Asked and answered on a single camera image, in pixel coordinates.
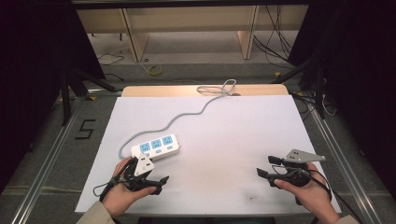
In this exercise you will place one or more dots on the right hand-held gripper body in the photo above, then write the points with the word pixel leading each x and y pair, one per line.
pixel 300 155

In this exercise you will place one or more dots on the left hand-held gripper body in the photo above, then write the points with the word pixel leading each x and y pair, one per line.
pixel 144 165

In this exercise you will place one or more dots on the white power strip blue sockets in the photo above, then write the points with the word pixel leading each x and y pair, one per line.
pixel 158 148

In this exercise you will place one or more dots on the person's left hand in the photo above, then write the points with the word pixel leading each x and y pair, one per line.
pixel 116 196

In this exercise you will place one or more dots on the person's right hand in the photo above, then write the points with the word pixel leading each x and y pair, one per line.
pixel 314 196

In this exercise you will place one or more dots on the white table cover sheet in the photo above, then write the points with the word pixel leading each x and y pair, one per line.
pixel 233 140

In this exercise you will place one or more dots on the black tripod stand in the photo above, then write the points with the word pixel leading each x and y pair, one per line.
pixel 319 93
pixel 66 102

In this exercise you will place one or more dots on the yellow tape roll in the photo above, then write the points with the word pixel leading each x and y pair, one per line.
pixel 155 70

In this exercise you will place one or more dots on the black curtain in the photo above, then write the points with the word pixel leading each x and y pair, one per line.
pixel 361 77
pixel 31 77

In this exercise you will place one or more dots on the light wooden desk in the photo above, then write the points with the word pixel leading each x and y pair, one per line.
pixel 137 40

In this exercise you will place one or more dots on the aluminium floor rail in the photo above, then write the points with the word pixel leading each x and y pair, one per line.
pixel 46 161
pixel 348 168

